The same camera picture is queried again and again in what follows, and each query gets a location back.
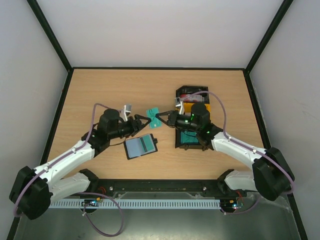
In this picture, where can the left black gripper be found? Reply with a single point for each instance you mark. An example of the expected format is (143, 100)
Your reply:
(139, 126)

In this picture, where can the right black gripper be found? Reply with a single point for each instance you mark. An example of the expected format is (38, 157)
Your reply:
(171, 119)

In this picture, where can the black leather card holder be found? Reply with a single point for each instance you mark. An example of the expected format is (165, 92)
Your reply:
(133, 148)

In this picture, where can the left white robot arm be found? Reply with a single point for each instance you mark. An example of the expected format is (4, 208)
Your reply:
(34, 189)

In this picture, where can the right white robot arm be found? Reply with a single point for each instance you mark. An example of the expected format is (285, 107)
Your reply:
(269, 173)

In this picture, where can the red dotted card stack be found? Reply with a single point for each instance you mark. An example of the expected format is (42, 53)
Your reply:
(189, 98)

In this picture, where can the teal card stack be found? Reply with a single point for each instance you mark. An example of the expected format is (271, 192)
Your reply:
(189, 138)

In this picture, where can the black bin with red cards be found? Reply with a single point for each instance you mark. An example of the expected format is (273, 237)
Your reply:
(194, 90)

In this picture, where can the black bin with teal cards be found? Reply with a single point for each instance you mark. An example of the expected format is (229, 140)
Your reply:
(185, 146)

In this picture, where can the yellow bin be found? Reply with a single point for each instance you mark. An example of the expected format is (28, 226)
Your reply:
(188, 106)

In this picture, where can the black aluminium frame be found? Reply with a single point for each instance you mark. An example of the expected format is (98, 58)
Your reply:
(40, 16)

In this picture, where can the light blue cable duct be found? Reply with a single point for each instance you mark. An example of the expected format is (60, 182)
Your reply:
(197, 204)

